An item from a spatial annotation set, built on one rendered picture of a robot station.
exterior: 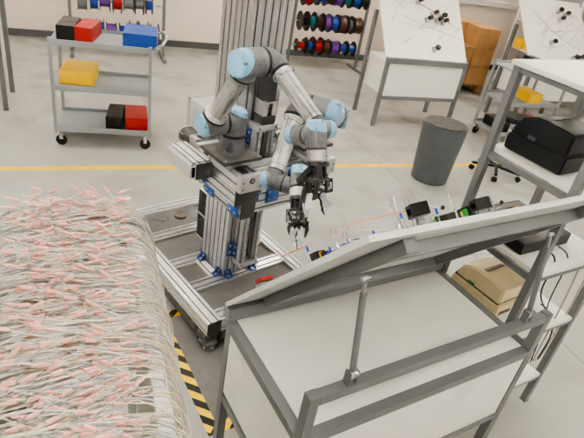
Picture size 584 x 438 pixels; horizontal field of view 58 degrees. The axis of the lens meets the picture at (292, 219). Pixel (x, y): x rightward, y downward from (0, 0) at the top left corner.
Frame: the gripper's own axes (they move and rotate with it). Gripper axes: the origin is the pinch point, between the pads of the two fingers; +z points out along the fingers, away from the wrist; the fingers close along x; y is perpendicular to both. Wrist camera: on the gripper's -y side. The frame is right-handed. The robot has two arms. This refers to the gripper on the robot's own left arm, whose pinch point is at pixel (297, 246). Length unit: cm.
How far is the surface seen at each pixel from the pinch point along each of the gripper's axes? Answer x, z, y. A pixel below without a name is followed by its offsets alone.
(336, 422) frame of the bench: 18, 66, 7
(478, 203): 68, -4, 25
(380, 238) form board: 41, 26, 77
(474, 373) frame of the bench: 66, 45, -32
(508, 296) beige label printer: 88, 4, -78
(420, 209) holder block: 50, 8, 52
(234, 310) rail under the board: -24.3, 26.2, 1.8
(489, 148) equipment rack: 80, -53, -29
